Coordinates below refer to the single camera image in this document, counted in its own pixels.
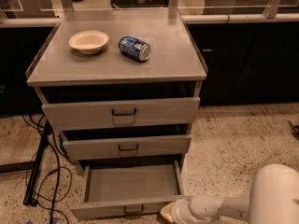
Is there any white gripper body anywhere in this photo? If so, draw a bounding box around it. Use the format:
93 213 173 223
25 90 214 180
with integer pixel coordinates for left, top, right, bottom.
170 194 222 224

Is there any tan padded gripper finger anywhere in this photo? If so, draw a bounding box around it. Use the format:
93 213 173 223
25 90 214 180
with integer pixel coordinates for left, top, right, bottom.
160 202 176 223

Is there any grey bottom drawer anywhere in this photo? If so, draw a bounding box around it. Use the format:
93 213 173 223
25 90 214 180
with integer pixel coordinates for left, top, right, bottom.
71 156 184 220

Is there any grey drawer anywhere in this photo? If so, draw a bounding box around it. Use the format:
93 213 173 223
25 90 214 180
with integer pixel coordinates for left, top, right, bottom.
62 132 191 161
42 97 200 131
71 156 184 220

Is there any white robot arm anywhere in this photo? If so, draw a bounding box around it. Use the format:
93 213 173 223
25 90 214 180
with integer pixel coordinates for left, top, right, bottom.
161 164 299 224

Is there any grey middle drawer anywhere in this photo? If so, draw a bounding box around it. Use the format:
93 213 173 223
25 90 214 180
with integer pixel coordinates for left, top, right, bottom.
62 132 191 161

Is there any grey drawer cabinet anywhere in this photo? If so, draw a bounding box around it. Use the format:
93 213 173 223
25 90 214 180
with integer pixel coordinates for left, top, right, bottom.
25 8 208 173

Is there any grey top drawer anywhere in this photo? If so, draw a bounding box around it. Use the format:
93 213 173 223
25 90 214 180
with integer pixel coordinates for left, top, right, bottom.
42 97 200 131

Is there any dark object on floor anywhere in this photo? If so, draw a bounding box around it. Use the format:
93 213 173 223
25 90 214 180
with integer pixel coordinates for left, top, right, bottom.
288 121 299 136

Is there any black floor bar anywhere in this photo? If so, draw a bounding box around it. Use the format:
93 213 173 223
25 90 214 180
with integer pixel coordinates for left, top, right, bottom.
22 121 52 205

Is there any blue soda can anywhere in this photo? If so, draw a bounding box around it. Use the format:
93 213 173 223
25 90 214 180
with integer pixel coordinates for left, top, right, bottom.
119 36 151 62

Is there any white paper bowl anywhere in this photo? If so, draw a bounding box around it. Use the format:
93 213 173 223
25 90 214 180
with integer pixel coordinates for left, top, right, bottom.
68 31 108 55

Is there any black floor cable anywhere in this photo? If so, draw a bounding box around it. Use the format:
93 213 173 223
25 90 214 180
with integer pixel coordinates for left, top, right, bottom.
21 114 73 224

